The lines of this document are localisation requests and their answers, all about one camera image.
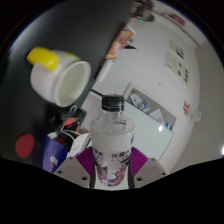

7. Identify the clear bottle with printed label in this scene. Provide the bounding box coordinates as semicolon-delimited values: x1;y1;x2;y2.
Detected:
89;94;137;190

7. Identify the large white wall poster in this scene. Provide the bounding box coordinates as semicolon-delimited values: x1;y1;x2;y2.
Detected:
164;50;190;88

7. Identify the whiteboard on stand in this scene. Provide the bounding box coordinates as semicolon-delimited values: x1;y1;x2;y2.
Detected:
80;89;175;174

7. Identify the white mug with yellow handle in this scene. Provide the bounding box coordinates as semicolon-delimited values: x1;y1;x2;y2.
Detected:
25;46;93;108

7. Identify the white flat case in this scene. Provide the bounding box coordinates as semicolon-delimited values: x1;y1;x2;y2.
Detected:
94;59;115;83

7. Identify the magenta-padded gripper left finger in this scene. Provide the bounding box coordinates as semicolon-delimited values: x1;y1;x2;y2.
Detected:
53;146;96;188

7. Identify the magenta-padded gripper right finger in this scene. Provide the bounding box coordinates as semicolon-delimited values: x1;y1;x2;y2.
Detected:
129;146;170;190

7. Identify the colourful flat book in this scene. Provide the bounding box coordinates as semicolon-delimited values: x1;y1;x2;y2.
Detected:
105;26;135;62

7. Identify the small white wall poster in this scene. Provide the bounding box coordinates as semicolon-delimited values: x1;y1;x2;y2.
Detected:
168;39;185;60

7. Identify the blue cardboard box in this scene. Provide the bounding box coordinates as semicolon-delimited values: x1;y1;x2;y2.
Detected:
41;134;73;174

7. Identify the wall notice board with papers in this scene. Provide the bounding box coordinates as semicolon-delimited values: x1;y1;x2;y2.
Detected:
122;82;178;134

